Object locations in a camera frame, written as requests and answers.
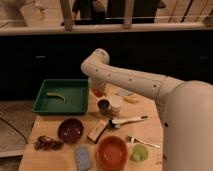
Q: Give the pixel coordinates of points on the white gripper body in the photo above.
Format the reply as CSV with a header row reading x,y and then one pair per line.
x,y
97,85

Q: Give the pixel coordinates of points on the red apple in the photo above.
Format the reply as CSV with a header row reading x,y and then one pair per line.
x,y
97,93

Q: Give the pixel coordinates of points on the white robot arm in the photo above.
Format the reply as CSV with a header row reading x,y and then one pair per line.
x,y
185,110

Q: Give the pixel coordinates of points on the green plastic tray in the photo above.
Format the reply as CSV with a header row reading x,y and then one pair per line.
x,y
76,92

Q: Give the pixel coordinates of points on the metal can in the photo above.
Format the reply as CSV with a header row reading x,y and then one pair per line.
x,y
103,106

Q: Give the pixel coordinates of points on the white cup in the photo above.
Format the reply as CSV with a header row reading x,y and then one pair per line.
x,y
116,103

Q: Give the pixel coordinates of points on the yellow object on table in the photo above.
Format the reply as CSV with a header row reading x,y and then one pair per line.
x,y
130,99

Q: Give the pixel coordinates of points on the beige rectangular box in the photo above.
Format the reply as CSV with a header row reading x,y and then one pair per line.
x,y
97,130

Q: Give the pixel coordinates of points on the yellow banana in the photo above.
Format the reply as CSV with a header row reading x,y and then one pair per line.
x,y
56,95

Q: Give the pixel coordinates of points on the dark maroon bowl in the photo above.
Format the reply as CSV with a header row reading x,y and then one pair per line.
x,y
70,131

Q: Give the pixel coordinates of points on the metal fork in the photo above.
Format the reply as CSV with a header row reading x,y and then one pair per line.
x,y
131,139

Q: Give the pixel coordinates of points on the wooden railing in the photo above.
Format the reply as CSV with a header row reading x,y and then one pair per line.
x,y
55,16

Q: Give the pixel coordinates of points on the orange bowl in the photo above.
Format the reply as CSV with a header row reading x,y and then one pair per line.
x,y
111,153

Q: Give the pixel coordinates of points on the bunch of dried grapes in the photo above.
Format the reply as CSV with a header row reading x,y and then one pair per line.
x,y
47,143

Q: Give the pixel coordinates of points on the blue sponge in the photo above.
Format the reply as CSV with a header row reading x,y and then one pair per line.
x,y
82,158

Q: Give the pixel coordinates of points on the light green cup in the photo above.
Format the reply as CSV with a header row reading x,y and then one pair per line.
x,y
139,153

